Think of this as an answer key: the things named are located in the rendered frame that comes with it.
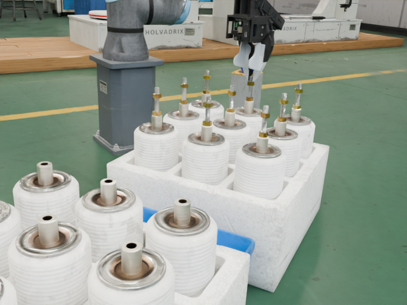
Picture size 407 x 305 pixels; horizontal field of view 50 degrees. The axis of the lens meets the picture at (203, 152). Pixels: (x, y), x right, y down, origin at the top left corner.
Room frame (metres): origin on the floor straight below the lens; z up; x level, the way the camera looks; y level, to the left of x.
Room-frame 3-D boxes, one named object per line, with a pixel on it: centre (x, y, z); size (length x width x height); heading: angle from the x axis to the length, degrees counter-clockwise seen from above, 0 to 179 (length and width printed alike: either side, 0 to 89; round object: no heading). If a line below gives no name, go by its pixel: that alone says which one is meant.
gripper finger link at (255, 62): (1.03, -0.11, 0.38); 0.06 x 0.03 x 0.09; 140
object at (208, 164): (0.84, 0.00, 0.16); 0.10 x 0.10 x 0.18
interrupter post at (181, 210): (0.51, 0.02, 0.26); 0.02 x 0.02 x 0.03
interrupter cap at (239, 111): (1.05, -0.11, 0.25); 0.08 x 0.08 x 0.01
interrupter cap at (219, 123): (0.94, -0.06, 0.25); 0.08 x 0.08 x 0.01
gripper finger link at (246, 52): (1.05, -0.08, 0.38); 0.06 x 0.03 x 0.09; 140
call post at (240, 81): (1.24, -0.11, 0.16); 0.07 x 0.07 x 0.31; 64
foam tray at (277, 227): (0.94, -0.06, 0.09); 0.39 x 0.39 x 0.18; 64
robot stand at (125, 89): (1.46, 0.27, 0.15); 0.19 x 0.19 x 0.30; 35
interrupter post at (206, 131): (0.84, 0.00, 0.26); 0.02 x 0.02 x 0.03
